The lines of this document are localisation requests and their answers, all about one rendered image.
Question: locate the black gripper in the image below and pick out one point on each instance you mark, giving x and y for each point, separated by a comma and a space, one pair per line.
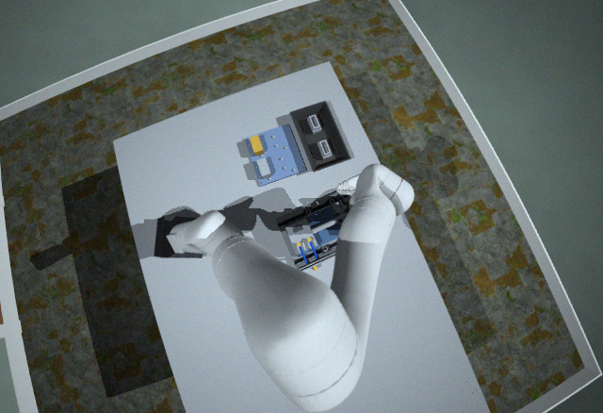
340, 216

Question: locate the brass-yellow block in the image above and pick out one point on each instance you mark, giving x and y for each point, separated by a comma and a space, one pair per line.
257, 146

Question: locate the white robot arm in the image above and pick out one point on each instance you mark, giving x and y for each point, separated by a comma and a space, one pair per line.
295, 325

